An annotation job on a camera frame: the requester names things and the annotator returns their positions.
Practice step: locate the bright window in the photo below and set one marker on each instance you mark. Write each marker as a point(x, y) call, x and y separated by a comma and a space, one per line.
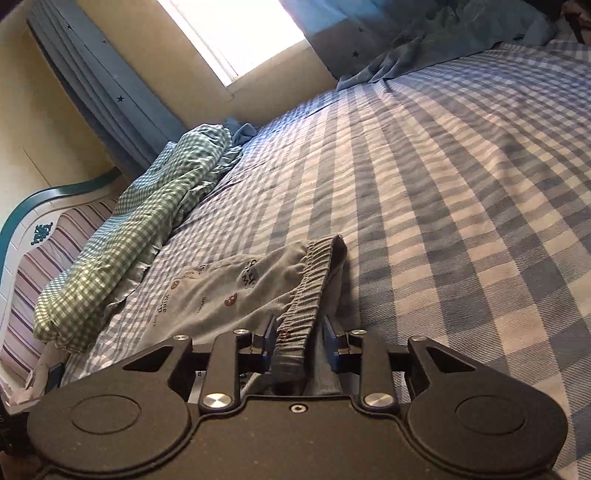
point(235, 37)

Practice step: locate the crumpled blue blanket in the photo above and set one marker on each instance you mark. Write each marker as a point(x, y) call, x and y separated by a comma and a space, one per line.
point(443, 46)

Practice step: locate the small blue cloth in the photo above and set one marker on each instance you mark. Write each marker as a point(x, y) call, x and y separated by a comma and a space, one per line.
point(241, 131)

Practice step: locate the grey printed pants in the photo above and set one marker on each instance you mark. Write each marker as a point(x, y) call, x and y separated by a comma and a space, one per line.
point(217, 295)

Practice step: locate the blue checked bed sheet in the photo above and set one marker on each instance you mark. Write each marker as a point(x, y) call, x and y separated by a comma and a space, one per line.
point(461, 207)

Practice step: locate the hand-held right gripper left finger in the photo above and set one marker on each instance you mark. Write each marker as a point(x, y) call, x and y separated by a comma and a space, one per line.
point(269, 342)

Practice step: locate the striped headboard with teal edge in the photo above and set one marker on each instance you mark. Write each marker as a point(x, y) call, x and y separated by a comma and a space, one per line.
point(41, 258)

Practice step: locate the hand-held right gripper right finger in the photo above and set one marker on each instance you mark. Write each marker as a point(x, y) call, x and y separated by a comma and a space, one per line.
point(330, 347)

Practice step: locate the blue star curtain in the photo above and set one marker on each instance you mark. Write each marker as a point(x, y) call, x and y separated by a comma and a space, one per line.
point(106, 83)
point(332, 41)

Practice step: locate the green checked blanket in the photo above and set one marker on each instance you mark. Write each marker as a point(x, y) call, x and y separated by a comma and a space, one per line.
point(115, 258)

